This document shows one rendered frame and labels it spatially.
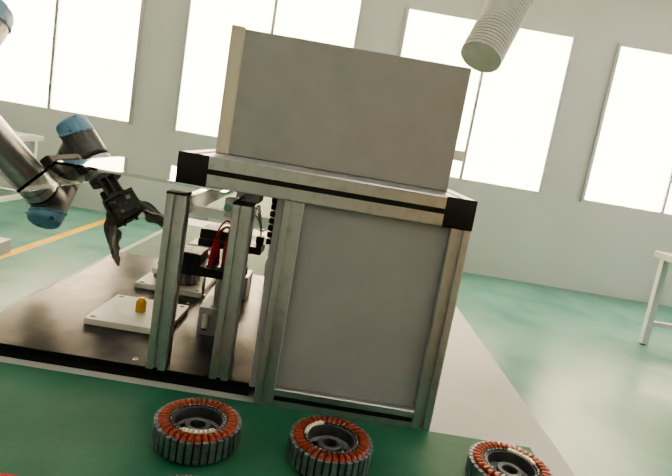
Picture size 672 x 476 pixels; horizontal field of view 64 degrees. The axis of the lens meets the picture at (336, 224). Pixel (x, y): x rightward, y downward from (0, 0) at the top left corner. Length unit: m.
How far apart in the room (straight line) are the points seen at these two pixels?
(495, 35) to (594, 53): 4.24
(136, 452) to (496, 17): 1.88
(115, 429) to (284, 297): 0.28
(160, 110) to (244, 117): 5.14
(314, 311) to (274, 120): 0.32
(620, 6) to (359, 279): 5.89
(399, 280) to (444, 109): 0.29
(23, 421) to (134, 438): 0.14
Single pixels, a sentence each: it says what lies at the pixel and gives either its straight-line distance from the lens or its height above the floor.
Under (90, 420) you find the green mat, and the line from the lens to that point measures 0.82.
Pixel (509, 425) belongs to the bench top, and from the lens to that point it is 1.01.
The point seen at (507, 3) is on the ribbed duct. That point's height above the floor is 1.77.
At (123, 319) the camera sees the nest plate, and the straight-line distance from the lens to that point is 1.07.
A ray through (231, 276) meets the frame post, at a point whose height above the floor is 0.94.
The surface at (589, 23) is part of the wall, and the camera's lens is 6.37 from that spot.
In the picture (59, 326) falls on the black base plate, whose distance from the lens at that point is 1.07.
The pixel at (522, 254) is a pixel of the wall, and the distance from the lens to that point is 6.17.
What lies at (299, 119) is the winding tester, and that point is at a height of 1.19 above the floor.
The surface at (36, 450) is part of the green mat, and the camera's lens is 0.77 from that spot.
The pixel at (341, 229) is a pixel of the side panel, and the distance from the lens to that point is 0.80.
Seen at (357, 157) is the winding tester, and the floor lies 1.15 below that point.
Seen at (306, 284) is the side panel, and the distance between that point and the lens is 0.82.
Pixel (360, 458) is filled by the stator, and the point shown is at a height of 0.78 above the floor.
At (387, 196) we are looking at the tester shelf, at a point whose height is 1.10.
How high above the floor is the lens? 1.17
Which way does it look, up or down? 9 degrees down
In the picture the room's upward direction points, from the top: 10 degrees clockwise
